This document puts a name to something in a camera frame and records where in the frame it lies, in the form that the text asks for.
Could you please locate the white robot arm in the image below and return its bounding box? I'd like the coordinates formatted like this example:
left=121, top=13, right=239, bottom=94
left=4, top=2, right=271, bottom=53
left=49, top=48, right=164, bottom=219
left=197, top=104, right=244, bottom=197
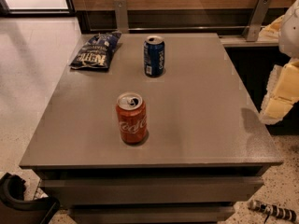
left=259, top=0, right=299, bottom=125

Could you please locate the right metal bracket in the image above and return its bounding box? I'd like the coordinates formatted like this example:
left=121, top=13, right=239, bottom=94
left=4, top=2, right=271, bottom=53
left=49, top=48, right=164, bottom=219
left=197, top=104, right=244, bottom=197
left=242, top=0, right=272, bottom=42

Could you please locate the blue pepsi can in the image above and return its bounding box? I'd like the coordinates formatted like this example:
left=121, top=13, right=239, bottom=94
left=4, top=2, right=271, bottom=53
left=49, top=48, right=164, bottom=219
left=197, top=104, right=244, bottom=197
left=144, top=35, right=164, bottom=77

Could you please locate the red coke can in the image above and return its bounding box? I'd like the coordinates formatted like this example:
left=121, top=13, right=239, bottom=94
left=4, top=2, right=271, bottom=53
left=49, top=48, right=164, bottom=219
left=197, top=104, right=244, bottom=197
left=116, top=91, right=147, bottom=145

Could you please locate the black curved object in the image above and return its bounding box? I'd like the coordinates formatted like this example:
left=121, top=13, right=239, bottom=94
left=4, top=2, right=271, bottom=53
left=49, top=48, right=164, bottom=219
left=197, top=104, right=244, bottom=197
left=0, top=173, right=60, bottom=224

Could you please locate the grey drawer cabinet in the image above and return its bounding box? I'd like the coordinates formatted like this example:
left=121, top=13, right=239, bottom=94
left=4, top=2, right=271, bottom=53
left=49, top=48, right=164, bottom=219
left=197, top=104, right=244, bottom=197
left=21, top=34, right=281, bottom=224

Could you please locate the blue kettle chips bag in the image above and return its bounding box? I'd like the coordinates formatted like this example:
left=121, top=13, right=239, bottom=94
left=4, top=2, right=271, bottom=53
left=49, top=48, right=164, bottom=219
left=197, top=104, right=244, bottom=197
left=70, top=31, right=121, bottom=70

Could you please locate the left metal bracket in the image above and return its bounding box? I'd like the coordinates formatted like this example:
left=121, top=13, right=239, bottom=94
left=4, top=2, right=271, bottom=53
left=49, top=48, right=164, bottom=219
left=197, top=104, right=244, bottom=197
left=113, top=0, right=129, bottom=34

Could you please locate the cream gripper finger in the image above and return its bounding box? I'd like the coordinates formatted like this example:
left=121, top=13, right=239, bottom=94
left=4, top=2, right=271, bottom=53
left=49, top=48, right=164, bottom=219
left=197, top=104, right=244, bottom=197
left=259, top=16, right=284, bottom=38
left=259, top=59, right=299, bottom=124

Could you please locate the black white striped cable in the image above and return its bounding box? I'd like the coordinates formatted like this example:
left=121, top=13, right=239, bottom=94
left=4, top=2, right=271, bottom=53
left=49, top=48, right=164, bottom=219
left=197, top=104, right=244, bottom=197
left=248, top=199, right=299, bottom=223

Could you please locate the metal bracket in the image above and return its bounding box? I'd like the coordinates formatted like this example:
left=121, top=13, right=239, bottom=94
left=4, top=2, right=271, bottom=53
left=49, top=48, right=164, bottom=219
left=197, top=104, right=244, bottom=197
left=113, top=0, right=129, bottom=34
left=242, top=0, right=272, bottom=42

